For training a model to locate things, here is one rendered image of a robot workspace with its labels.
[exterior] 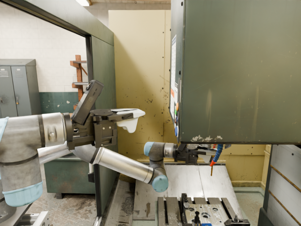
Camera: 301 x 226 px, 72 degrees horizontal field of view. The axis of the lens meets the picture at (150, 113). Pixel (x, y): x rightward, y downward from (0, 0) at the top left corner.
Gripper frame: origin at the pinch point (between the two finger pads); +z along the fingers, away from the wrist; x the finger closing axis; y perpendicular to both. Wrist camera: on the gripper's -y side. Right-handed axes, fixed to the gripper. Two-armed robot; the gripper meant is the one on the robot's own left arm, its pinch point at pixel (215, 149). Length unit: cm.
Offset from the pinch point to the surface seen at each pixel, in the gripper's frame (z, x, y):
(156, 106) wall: -56, -88, -3
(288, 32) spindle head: 19, 28, -47
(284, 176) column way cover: 35.0, -22.1, 21.2
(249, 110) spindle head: 9.9, 30.8, -25.6
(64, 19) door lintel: -58, 23, -60
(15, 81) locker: -436, -247, -27
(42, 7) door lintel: -53, 39, -60
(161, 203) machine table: -36, -24, 52
